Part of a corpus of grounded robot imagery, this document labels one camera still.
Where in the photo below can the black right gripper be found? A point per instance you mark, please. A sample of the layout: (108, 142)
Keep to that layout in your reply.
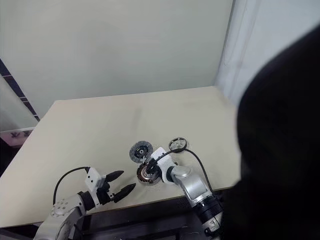
(151, 168)

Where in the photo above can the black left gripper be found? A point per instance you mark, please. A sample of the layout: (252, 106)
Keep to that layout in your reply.
(103, 193)

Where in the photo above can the motor housing with copper windings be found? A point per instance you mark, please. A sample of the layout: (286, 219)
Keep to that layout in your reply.
(145, 178)

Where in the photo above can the round silver motor lid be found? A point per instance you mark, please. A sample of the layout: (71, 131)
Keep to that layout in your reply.
(137, 151)

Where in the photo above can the black spoked rotor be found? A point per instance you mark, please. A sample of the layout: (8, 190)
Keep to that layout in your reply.
(178, 143)

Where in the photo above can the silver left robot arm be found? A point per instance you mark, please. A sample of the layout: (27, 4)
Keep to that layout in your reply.
(62, 207)

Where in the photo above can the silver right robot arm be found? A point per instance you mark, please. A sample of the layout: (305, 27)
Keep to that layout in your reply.
(195, 186)

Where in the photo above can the pink board with dark marks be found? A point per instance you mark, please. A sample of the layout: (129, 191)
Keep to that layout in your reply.
(15, 140)

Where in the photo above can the large dark blurred shape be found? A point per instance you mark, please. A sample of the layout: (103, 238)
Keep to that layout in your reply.
(280, 150)

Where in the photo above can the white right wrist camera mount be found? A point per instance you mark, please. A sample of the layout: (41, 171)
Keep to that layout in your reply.
(165, 163)

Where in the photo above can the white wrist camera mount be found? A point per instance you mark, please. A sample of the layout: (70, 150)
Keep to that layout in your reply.
(93, 178)
(165, 163)

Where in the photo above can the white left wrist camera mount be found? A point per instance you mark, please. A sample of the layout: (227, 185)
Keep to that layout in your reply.
(93, 178)

